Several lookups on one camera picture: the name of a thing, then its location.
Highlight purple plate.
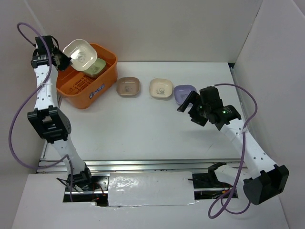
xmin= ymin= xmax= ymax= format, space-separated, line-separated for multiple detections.
xmin=173 ymin=84 xmax=197 ymax=105

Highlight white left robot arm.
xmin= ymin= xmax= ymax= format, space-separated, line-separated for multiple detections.
xmin=27 ymin=49 xmax=94 ymax=191

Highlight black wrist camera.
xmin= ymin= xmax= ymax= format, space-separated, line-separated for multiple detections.
xmin=34 ymin=35 xmax=59 ymax=57
xmin=200 ymin=86 xmax=224 ymax=110

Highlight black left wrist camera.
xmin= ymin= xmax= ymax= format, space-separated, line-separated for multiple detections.
xmin=34 ymin=35 xmax=59 ymax=57

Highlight cream panda plate back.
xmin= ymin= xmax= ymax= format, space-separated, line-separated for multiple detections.
xmin=149 ymin=78 xmax=173 ymax=99

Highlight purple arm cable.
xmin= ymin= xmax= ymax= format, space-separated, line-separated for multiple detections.
xmin=8 ymin=22 xmax=73 ymax=203
xmin=207 ymin=83 xmax=258 ymax=219

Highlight green panda plate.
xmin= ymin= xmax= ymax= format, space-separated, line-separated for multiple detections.
xmin=83 ymin=58 xmax=107 ymax=78

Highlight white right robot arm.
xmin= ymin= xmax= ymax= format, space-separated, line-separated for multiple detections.
xmin=177 ymin=87 xmax=289 ymax=205

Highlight brown panda plate back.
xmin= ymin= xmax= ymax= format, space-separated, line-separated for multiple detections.
xmin=116 ymin=77 xmax=141 ymax=97

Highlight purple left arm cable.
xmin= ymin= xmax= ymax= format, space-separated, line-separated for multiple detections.
xmin=8 ymin=22 xmax=73 ymax=203

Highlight orange plastic bin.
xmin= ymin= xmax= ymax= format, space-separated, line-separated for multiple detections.
xmin=57 ymin=43 xmax=118 ymax=109

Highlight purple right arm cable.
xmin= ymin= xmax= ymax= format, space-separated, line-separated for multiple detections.
xmin=207 ymin=83 xmax=258 ymax=219

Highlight cream panda plate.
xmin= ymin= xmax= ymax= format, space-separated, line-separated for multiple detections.
xmin=149 ymin=78 xmax=173 ymax=99
xmin=63 ymin=39 xmax=98 ymax=72

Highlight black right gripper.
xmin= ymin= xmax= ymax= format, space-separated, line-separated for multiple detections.
xmin=177 ymin=90 xmax=210 ymax=126

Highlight aluminium rail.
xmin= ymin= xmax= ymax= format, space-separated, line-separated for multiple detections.
xmin=37 ymin=158 xmax=248 ymax=173

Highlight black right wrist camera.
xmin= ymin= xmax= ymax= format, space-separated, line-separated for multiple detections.
xmin=200 ymin=86 xmax=224 ymax=110

